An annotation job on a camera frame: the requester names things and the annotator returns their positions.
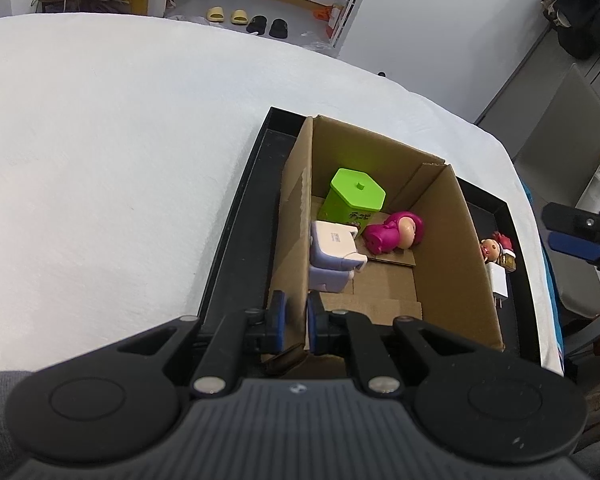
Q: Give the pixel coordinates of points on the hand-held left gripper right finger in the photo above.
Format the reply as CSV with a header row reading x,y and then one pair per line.
x,y
315,322

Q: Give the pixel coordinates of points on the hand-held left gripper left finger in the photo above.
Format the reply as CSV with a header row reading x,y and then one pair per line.
x,y
277,320

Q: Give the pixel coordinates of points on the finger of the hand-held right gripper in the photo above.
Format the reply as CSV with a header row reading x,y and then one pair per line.
x,y
575,247
580,220

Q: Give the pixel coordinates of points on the black tray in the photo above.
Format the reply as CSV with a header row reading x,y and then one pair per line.
x,y
245,260

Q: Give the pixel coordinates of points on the red-hat figurine with yellow mug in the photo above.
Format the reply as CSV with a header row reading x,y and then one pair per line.
x,y
507,260

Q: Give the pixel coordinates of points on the white charger plug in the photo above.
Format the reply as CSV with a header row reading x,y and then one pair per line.
x,y
500,282

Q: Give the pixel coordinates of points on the white lavender block toy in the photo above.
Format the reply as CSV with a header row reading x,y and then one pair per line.
x,y
330,240

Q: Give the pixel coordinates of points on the magenta doll figurine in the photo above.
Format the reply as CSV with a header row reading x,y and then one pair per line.
x,y
385,235

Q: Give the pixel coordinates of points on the brown cardboard box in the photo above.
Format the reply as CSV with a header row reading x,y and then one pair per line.
x,y
455,285

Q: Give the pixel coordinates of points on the green hexagonal box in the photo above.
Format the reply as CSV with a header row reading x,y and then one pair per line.
x,y
355,190

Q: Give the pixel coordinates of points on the blue printed blanket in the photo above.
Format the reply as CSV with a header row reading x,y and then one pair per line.
x,y
554,305

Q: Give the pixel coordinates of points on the clear plastic bag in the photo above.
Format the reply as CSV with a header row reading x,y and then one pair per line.
x,y
320,42

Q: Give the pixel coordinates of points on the black slipper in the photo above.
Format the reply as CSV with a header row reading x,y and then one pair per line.
x,y
256,25
279,27

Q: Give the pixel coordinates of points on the orange floor item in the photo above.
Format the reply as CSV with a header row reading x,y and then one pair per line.
x,y
324,12

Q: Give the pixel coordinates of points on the white plastic bag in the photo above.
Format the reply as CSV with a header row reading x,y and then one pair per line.
x,y
182,18

